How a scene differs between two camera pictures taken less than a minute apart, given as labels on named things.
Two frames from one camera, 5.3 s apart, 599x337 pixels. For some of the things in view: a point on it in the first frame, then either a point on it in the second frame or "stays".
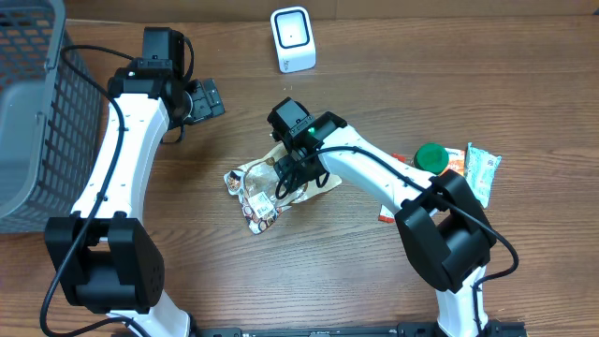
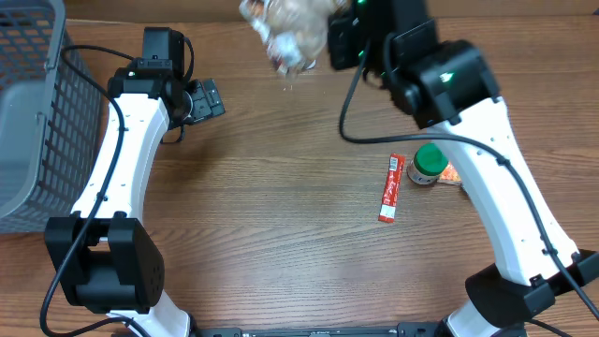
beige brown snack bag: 255,183 → 294,32
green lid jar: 431,156 stays
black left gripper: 206,103 stays
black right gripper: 290,165 → 338,36
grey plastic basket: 51,124 stays
